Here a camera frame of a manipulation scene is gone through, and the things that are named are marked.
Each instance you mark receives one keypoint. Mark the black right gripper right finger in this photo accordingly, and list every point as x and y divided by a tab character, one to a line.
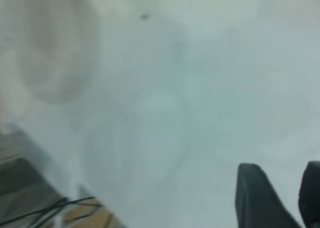
311	193

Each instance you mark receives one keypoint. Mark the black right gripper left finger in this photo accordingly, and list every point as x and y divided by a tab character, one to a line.
260	200

